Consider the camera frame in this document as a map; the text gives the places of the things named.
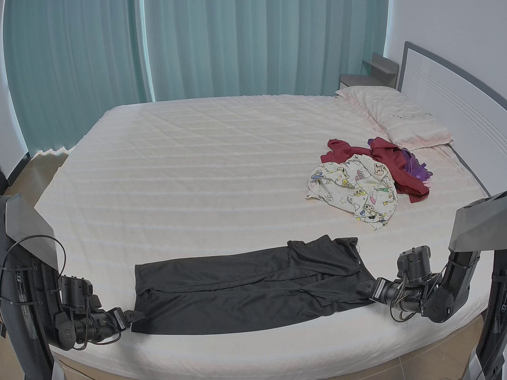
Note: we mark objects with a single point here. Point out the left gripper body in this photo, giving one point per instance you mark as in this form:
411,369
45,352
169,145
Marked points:
117,321

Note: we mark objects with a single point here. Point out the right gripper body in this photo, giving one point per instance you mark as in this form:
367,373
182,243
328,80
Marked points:
380,290

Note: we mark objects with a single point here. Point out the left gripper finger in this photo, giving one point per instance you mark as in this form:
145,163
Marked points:
135,317

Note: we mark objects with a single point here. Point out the black polo shirt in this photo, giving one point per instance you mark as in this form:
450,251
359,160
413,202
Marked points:
245,287

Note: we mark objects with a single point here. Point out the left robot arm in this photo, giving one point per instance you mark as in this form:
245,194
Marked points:
31,283

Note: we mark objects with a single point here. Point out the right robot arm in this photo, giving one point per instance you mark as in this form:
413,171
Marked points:
463,259

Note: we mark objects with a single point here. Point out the bed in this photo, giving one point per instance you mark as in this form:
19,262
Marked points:
218,152

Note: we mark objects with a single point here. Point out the white printed pyjama top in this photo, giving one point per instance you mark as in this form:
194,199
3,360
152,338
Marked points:
356,188

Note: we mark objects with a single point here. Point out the dark red garment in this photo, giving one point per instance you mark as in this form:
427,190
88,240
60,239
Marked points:
404,172

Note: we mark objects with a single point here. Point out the purple garment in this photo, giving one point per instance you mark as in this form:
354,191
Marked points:
418,166

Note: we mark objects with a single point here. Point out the cream pillow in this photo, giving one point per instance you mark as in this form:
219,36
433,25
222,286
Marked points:
400,117

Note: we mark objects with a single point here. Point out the grey bedside table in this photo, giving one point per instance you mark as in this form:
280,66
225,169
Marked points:
370,78

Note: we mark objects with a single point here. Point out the blue-green curtain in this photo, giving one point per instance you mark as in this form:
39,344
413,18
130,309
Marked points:
257,34
79,54

